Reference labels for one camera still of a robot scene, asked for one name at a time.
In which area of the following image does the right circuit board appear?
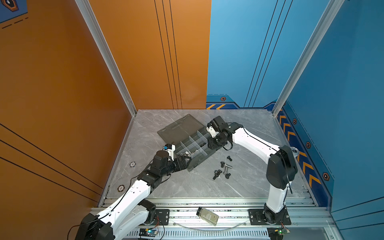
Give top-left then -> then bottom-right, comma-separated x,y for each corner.
267,228 -> 291,240

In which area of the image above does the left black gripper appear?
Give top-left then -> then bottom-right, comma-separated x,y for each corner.
160,155 -> 192,179

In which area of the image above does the silver drink can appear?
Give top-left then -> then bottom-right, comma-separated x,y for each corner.
291,147 -> 300,159

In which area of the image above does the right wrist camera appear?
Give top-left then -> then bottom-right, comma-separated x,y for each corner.
206,122 -> 218,138

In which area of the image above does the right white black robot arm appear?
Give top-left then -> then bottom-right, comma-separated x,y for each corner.
206,116 -> 299,225

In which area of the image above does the aluminium front rail frame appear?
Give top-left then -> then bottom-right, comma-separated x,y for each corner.
83,197 -> 343,240

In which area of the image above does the grey plastic organizer box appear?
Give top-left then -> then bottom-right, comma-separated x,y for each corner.
157,114 -> 216,172

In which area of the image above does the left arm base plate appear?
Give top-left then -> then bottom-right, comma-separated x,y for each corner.
144,209 -> 170,226

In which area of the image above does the pile of screws and nuts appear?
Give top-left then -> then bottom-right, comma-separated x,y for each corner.
213,162 -> 233,180

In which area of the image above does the small glass jar on rail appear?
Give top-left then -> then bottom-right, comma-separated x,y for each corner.
197,207 -> 219,226

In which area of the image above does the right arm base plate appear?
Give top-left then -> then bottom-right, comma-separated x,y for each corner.
248,208 -> 292,226

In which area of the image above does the left green circuit board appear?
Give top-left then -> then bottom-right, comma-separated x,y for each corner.
139,228 -> 159,239

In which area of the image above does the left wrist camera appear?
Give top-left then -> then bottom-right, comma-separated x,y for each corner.
163,144 -> 176,161

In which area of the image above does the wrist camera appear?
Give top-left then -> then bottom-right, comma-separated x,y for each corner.
163,144 -> 176,161
206,122 -> 218,138

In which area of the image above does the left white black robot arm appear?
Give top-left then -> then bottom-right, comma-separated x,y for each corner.
75,150 -> 191,240

